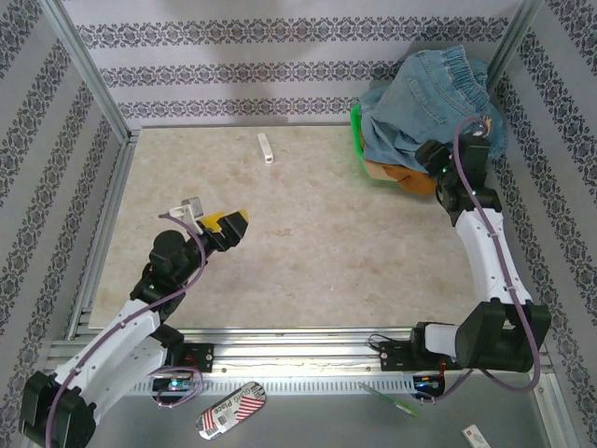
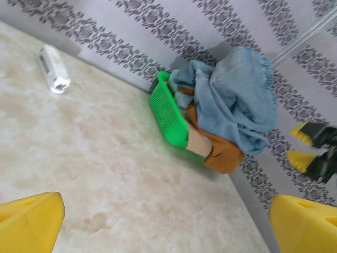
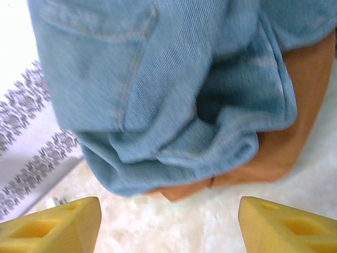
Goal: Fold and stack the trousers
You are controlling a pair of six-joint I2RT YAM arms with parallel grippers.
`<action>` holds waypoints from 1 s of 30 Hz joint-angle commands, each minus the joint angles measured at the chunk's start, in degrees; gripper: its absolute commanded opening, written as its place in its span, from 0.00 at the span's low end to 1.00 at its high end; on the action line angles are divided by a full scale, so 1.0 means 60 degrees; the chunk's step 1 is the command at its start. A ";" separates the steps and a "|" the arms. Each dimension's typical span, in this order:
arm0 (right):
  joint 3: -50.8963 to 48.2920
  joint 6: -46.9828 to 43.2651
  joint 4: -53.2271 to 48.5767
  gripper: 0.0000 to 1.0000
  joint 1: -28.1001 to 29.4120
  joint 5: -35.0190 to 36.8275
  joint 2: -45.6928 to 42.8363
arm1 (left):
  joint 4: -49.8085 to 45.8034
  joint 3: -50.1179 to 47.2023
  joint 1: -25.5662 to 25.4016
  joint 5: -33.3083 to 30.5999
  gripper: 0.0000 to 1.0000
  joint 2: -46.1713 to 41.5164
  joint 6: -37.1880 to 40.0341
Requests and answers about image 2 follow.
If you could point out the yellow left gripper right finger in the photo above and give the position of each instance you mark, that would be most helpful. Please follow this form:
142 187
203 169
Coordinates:
305 226

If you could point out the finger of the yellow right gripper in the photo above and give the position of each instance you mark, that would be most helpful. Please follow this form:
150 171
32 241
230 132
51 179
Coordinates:
300 133
298 160

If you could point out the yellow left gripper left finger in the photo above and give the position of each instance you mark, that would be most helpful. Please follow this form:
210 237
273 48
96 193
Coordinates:
26 224

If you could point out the blue denim jeans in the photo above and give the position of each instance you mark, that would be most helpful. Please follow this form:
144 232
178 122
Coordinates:
237 100

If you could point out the brown trousers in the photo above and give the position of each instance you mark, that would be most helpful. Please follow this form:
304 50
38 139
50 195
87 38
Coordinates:
223 155

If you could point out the beige garment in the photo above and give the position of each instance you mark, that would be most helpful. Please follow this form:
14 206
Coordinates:
198 143

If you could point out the light blue garment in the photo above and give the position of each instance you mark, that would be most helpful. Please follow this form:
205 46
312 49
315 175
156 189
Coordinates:
180 99

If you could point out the green plastic basket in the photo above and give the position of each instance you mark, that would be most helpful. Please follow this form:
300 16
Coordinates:
168 110

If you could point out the white plastic device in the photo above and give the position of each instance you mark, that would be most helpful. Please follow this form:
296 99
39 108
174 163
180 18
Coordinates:
54 69

